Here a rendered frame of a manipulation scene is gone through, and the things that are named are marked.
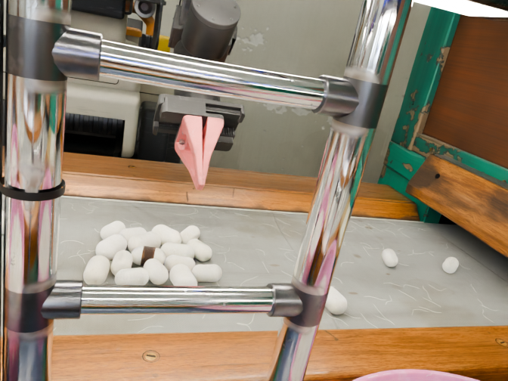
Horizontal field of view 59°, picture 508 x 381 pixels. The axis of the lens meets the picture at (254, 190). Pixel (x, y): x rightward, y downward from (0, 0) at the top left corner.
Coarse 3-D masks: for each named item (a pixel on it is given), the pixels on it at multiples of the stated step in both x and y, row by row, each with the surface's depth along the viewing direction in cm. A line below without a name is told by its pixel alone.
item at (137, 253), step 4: (136, 248) 45; (140, 248) 45; (156, 248) 46; (132, 252) 45; (136, 252) 45; (140, 252) 45; (156, 252) 45; (160, 252) 45; (164, 252) 46; (132, 256) 45; (136, 256) 45; (140, 256) 45; (156, 256) 45; (160, 256) 45; (164, 256) 45; (136, 260) 45; (140, 260) 45; (160, 260) 45; (164, 260) 46; (136, 264) 45; (140, 264) 45
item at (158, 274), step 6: (144, 264) 44; (150, 264) 43; (156, 264) 43; (162, 264) 44; (150, 270) 42; (156, 270) 42; (162, 270) 42; (150, 276) 42; (156, 276) 42; (162, 276) 42; (168, 276) 43; (156, 282) 42; (162, 282) 42
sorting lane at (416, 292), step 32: (64, 224) 51; (96, 224) 52; (128, 224) 54; (160, 224) 56; (192, 224) 57; (224, 224) 59; (256, 224) 61; (288, 224) 64; (352, 224) 69; (384, 224) 71; (416, 224) 74; (64, 256) 44; (224, 256) 51; (256, 256) 52; (288, 256) 54; (352, 256) 58; (416, 256) 62; (448, 256) 64; (352, 288) 50; (384, 288) 51; (416, 288) 53; (448, 288) 54; (480, 288) 56; (64, 320) 36; (96, 320) 37; (128, 320) 37; (160, 320) 38; (192, 320) 39; (224, 320) 40; (256, 320) 41; (352, 320) 44; (384, 320) 45; (416, 320) 46; (448, 320) 47; (480, 320) 49
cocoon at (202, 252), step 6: (192, 240) 49; (198, 240) 49; (192, 246) 48; (198, 246) 48; (204, 246) 48; (198, 252) 48; (204, 252) 48; (210, 252) 48; (198, 258) 48; (204, 258) 48
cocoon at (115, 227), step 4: (112, 224) 49; (116, 224) 49; (120, 224) 50; (104, 228) 48; (108, 228) 48; (112, 228) 48; (116, 228) 49; (120, 228) 49; (124, 228) 50; (104, 232) 48; (108, 232) 48; (112, 232) 48; (116, 232) 49; (104, 236) 48; (108, 236) 48
